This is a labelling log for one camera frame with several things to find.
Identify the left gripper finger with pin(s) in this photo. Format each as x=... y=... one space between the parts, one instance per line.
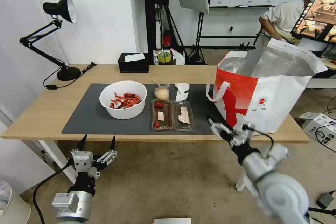
x=107 y=158
x=82 y=144

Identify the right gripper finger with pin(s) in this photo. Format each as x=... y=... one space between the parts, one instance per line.
x=219 y=129
x=248 y=132

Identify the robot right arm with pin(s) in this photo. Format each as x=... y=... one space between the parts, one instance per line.
x=278 y=187

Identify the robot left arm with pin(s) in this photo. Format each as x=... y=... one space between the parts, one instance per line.
x=71 y=205

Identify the red and white takeout bag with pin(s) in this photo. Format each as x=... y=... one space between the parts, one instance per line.
x=273 y=95

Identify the grey desk mat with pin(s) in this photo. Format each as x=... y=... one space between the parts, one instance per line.
x=86 y=113

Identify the crumpled pale napkin piece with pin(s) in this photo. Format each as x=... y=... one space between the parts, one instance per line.
x=183 y=115

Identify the clear plastic clamshell container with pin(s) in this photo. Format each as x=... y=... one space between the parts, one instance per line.
x=181 y=127

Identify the white round bowl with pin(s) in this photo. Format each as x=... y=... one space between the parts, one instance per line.
x=126 y=112

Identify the crumpled white tissue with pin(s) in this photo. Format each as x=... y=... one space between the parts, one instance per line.
x=182 y=91

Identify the small pale paper scrap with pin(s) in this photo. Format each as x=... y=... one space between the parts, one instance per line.
x=160 y=116

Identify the red crayfish shells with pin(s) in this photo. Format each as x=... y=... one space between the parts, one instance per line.
x=126 y=101

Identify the red cherry tomato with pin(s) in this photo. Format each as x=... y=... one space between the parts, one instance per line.
x=157 y=124
x=158 y=104

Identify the plastic-wrapped bread ball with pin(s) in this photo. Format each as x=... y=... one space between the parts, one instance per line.
x=162 y=93

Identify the white cardboard box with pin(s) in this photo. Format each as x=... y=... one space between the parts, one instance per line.
x=319 y=127

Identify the black desk lamp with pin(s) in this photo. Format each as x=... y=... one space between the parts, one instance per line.
x=67 y=73

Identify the white round bin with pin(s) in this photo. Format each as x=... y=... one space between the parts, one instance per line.
x=11 y=205

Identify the white robot front shell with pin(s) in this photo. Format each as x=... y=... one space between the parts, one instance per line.
x=172 y=221

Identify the yellow-green tape roll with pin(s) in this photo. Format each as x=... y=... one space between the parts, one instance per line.
x=164 y=57

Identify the black tissue box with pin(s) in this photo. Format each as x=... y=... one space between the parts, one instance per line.
x=132 y=66

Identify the grey power adapter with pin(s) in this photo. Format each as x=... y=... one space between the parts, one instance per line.
x=325 y=200

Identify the red canister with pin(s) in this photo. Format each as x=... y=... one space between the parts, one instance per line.
x=166 y=40

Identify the person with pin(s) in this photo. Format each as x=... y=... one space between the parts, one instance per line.
x=283 y=18

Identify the black light stand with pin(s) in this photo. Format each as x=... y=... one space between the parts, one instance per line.
x=152 y=11

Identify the computer monitor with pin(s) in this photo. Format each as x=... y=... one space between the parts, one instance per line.
x=319 y=11

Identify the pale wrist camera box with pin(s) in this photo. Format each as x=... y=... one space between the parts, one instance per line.
x=240 y=139
x=83 y=162

